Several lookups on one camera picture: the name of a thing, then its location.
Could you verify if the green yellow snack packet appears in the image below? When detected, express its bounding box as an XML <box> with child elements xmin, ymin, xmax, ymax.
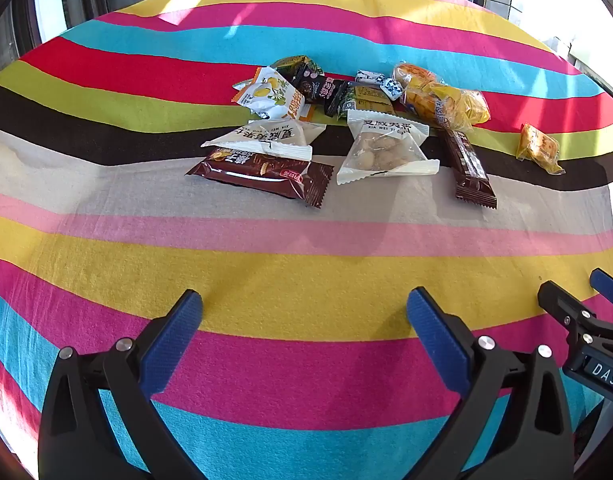
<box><xmin>270</xmin><ymin>55</ymin><xmax>323</xmax><ymax>80</ymax></box>

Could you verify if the dark green snack packet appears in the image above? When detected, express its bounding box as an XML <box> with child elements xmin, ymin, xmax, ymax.
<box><xmin>325</xmin><ymin>82</ymin><xmax>398</xmax><ymax>122</ymax></box>

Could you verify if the black snack packet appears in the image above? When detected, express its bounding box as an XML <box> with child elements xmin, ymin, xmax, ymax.
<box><xmin>290</xmin><ymin>65</ymin><xmax>338</xmax><ymax>105</ymax></box>

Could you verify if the white nut packet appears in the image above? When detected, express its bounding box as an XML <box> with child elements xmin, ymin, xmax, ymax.
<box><xmin>335</xmin><ymin>109</ymin><xmax>441</xmax><ymax>186</ymax></box>
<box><xmin>201</xmin><ymin>119</ymin><xmax>326</xmax><ymax>162</ymax></box>

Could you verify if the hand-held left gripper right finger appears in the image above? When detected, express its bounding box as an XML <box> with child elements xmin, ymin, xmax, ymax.
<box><xmin>407</xmin><ymin>287</ymin><xmax>575</xmax><ymax>480</ymax></box>

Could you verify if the striped tablecloth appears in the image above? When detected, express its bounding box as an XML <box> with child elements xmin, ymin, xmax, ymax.
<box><xmin>0</xmin><ymin>0</ymin><xmax>613</xmax><ymax>480</ymax></box>

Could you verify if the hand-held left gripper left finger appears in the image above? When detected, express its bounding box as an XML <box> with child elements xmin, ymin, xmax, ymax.
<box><xmin>38</xmin><ymin>289</ymin><xmax>207</xmax><ymax>480</ymax></box>

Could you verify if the small orange cracker packet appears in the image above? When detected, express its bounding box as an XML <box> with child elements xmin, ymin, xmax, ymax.
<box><xmin>515</xmin><ymin>122</ymin><xmax>566</xmax><ymax>176</ymax></box>

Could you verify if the clear yellow cake packet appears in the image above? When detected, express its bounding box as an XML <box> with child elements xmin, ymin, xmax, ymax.
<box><xmin>403</xmin><ymin>82</ymin><xmax>471</xmax><ymax>130</ymax></box>

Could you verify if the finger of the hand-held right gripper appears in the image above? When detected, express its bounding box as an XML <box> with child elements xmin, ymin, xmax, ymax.
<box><xmin>538</xmin><ymin>281</ymin><xmax>600</xmax><ymax>348</ymax></box>
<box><xmin>589</xmin><ymin>268</ymin><xmax>613</xmax><ymax>311</ymax></box>

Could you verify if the long brown bar packet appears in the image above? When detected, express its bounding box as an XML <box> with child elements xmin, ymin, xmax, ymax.
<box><xmin>441</xmin><ymin>129</ymin><xmax>498</xmax><ymax>210</ymax></box>

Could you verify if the brown chocolate wafer packet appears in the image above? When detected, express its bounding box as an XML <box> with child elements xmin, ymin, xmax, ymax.
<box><xmin>185</xmin><ymin>147</ymin><xmax>335</xmax><ymax>209</ymax></box>

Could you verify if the orange pastry packet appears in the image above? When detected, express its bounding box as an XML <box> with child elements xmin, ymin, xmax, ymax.
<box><xmin>393</xmin><ymin>62</ymin><xmax>438</xmax><ymax>92</ymax></box>

